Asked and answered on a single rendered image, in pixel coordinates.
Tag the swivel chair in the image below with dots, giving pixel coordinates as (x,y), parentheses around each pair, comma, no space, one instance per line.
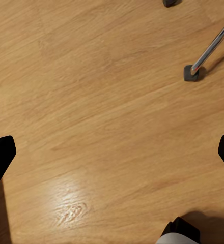
(191,72)

